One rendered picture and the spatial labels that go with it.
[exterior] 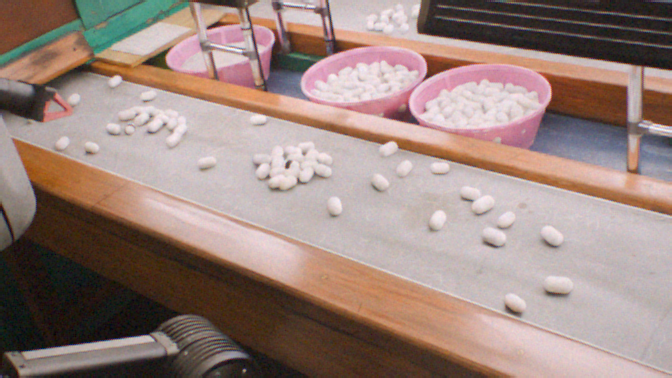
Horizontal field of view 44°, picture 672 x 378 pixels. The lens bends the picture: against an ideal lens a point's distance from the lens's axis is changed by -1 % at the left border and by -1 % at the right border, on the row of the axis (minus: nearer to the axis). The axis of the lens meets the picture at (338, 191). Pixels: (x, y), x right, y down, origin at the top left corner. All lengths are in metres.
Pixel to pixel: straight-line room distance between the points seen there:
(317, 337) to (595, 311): 0.39
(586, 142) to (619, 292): 0.51
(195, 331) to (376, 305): 0.24
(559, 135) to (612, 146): 0.11
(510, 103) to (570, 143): 0.14
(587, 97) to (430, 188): 0.42
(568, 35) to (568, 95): 0.61
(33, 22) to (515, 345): 1.45
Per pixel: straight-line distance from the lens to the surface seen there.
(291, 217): 1.38
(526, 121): 1.52
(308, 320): 1.21
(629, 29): 1.05
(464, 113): 1.61
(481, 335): 1.07
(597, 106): 1.66
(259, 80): 1.79
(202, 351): 1.09
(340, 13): 2.18
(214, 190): 1.51
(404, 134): 1.51
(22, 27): 2.10
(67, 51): 2.10
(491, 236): 1.24
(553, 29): 1.09
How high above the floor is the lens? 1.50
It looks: 32 degrees down
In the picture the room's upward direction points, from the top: 11 degrees counter-clockwise
